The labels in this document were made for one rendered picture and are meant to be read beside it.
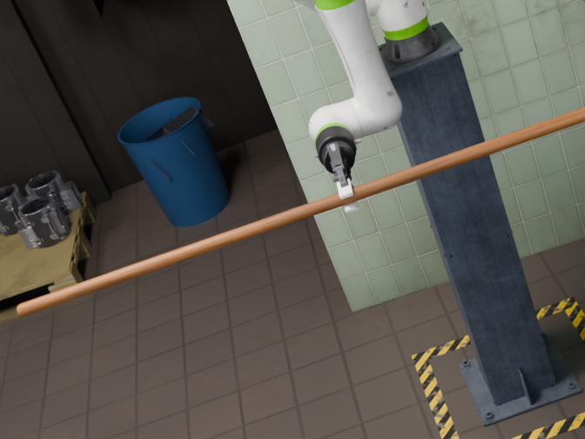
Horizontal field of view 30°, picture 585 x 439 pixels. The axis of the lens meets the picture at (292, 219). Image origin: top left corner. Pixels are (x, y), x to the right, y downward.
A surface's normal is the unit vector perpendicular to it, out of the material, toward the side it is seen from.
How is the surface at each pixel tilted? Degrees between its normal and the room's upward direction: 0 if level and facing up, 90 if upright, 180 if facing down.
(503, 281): 90
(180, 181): 95
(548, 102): 90
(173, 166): 95
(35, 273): 0
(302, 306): 0
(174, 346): 0
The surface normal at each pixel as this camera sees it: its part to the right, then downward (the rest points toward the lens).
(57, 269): -0.33, -0.80
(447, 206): 0.12, 0.48
